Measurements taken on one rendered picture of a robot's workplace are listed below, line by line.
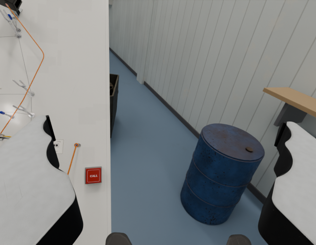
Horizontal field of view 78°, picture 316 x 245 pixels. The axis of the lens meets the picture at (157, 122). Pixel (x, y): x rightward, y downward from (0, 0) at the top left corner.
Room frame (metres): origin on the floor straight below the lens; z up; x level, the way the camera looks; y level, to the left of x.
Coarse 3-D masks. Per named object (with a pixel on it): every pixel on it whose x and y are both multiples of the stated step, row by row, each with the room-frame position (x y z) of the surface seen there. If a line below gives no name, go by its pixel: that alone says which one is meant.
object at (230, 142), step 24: (216, 144) 1.28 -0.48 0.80; (240, 144) 1.35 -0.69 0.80; (192, 168) 1.34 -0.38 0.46; (216, 168) 1.17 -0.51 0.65; (240, 168) 1.14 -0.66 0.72; (192, 192) 1.24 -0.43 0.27; (216, 192) 1.15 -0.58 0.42; (240, 192) 1.19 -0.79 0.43; (192, 216) 1.19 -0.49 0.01; (216, 216) 1.14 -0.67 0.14
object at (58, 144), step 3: (54, 141) 0.52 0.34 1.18; (57, 141) 0.52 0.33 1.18; (60, 141) 0.52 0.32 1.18; (63, 141) 0.53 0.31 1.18; (54, 144) 0.51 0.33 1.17; (57, 144) 0.52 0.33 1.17; (60, 144) 0.52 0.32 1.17; (63, 144) 0.52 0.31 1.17; (54, 147) 0.51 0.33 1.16; (57, 147) 0.51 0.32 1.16; (60, 147) 0.51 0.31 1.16; (57, 150) 0.50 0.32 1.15; (60, 150) 0.51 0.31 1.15; (57, 153) 0.50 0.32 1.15; (60, 153) 0.50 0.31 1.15
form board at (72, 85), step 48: (48, 0) 0.82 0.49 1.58; (96, 0) 0.91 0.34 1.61; (0, 48) 0.65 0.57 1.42; (48, 48) 0.71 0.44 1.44; (96, 48) 0.78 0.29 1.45; (0, 96) 0.55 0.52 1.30; (48, 96) 0.61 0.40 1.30; (96, 96) 0.67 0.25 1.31; (0, 144) 0.46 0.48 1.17; (96, 144) 0.56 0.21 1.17; (96, 192) 0.46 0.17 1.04; (96, 240) 0.36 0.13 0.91
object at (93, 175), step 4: (92, 168) 0.48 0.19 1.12; (96, 168) 0.49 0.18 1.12; (100, 168) 0.49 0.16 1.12; (88, 172) 0.47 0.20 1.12; (92, 172) 0.47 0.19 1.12; (96, 172) 0.48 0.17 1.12; (100, 172) 0.48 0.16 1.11; (88, 176) 0.46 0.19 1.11; (92, 176) 0.47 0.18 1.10; (96, 176) 0.47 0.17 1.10; (100, 176) 0.47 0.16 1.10; (88, 180) 0.45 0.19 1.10; (92, 180) 0.46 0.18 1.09; (96, 180) 0.46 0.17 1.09; (100, 180) 0.47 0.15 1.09
